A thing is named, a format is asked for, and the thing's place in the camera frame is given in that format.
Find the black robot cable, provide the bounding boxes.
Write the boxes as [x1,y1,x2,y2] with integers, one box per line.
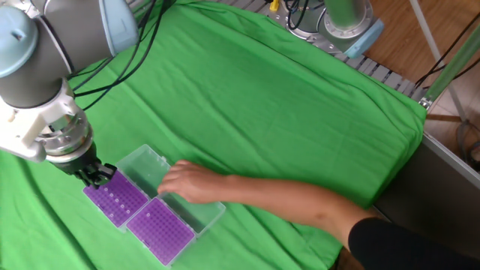
[80,0,177,112]
[67,0,158,98]

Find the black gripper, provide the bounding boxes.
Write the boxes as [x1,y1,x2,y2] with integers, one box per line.
[52,142,118,189]

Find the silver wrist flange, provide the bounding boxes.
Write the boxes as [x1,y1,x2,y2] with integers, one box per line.
[35,112,95,164]

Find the person's bare hand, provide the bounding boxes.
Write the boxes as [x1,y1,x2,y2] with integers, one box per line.
[156,160,230,206]

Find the clear tip box holding tips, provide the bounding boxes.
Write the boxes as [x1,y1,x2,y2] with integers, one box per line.
[82,143,172,232]

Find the black base cable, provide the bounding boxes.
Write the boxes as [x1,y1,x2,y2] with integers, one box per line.
[283,0,327,32]

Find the white metal pole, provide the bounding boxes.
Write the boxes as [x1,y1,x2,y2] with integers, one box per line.
[407,0,469,122]

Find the green wrapped frame post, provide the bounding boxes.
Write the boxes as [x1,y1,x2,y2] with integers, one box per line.
[418,22,480,110]

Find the black shirt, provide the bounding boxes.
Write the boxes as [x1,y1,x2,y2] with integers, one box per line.
[347,217,480,270]

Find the green table cloth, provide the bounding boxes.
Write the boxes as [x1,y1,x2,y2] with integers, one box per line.
[0,0,428,270]

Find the clear tip box purple rack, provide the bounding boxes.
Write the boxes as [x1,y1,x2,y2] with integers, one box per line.
[125,190,227,267]

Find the person's bare forearm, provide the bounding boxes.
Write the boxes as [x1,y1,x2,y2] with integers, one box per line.
[223,172,376,248]

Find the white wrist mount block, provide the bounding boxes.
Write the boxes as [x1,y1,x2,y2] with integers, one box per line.
[0,78,89,164]

